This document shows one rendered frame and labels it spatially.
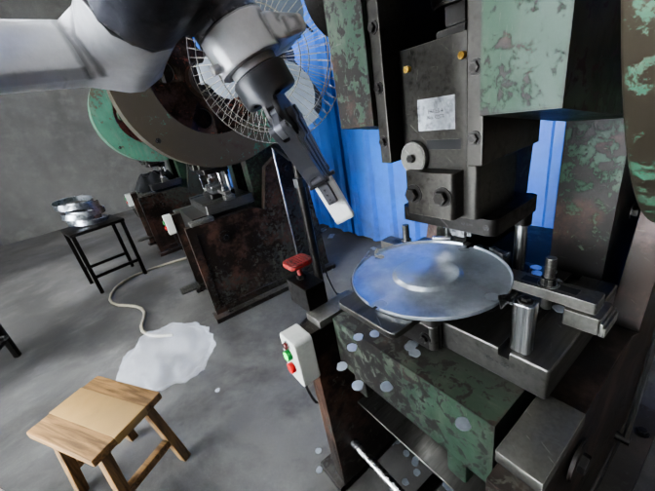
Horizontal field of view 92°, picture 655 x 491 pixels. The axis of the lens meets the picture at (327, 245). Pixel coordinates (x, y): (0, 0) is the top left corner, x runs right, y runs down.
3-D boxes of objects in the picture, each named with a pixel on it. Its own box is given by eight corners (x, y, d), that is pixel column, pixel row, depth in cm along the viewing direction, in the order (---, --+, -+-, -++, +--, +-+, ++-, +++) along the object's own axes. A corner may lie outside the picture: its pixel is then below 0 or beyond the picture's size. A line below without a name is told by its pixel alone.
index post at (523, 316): (527, 357, 49) (532, 305, 45) (507, 348, 51) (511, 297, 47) (535, 347, 50) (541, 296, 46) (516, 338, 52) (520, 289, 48)
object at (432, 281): (449, 349, 43) (448, 345, 42) (324, 282, 65) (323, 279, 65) (543, 265, 57) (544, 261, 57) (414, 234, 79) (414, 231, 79)
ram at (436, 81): (462, 229, 51) (462, 10, 39) (393, 214, 62) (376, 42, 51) (515, 198, 59) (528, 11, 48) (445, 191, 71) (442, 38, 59)
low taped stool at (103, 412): (74, 494, 114) (23, 432, 101) (133, 433, 134) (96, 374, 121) (139, 528, 100) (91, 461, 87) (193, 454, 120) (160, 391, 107)
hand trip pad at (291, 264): (297, 293, 81) (290, 267, 78) (286, 285, 86) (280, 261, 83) (319, 282, 85) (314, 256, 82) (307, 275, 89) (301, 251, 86)
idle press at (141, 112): (210, 350, 175) (48, -48, 107) (176, 288, 253) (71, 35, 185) (402, 250, 247) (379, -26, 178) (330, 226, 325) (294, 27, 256)
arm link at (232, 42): (187, 46, 37) (217, 91, 39) (274, -28, 33) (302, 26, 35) (227, 55, 48) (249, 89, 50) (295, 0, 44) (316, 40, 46)
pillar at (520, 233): (520, 271, 64) (526, 206, 59) (510, 268, 66) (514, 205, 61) (525, 267, 66) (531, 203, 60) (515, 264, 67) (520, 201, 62)
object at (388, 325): (400, 397, 52) (393, 332, 47) (346, 356, 63) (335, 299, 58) (481, 323, 65) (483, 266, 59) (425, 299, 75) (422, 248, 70)
